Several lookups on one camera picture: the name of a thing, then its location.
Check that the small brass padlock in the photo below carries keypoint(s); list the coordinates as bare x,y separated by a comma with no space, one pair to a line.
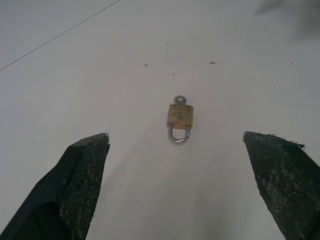
179,121

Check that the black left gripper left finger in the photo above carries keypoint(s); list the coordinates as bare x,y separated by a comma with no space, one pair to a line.
62,190

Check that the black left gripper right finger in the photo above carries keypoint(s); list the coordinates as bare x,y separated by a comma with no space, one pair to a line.
282,180

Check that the silver key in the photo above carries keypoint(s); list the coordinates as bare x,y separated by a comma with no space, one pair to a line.
181,99

